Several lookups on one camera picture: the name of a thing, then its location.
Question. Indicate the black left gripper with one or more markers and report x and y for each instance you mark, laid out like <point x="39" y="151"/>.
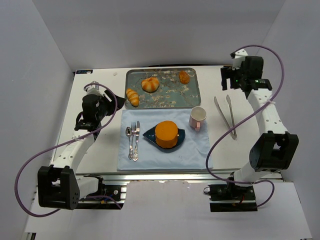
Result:
<point x="110" y="100"/>

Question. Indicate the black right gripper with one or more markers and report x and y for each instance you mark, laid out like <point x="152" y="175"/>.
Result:
<point x="230" y="78"/>

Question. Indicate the silver metal tongs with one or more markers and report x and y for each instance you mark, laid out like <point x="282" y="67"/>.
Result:
<point x="228" y="100"/>

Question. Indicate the orange cylindrical cake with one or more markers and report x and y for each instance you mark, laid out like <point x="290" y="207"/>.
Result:
<point x="166" y="134"/>

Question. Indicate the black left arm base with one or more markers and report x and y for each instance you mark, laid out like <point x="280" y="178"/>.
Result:
<point x="107" y="197"/>

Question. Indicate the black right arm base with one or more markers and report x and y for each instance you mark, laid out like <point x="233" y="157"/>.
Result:
<point x="229" y="197"/>

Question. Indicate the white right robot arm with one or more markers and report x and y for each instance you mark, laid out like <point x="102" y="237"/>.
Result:
<point x="275" y="148"/>

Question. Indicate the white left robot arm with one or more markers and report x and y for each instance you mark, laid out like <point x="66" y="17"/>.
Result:
<point x="58" y="186"/>

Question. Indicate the striped long bread roll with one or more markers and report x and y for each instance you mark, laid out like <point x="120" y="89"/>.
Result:
<point x="133" y="97"/>

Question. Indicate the round knotted bread bun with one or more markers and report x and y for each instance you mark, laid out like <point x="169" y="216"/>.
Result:
<point x="150" y="84"/>

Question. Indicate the silver fork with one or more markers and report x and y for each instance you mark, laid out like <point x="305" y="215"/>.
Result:
<point x="133" y="129"/>

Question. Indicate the silver spoon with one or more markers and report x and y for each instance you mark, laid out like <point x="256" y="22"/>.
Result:
<point x="128" y="133"/>

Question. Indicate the small brown pastry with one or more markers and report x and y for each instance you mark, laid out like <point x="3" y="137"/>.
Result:
<point x="184" y="77"/>

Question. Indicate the pink ceramic mug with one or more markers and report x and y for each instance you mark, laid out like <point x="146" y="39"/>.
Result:
<point x="197" y="118"/>

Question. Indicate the dark blue leaf plate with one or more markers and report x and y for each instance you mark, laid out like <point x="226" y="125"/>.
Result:
<point x="150" y="136"/>

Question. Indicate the floral metal tray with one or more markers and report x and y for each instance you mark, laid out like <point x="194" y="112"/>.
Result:
<point x="171" y="93"/>

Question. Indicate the silver table knife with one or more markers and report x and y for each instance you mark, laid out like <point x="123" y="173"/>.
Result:
<point x="137" y="134"/>

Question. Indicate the light blue cloth placemat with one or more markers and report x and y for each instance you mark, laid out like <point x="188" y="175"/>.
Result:
<point x="190" y="156"/>

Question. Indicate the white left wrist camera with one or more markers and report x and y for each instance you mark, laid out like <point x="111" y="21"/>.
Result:
<point x="94" y="89"/>

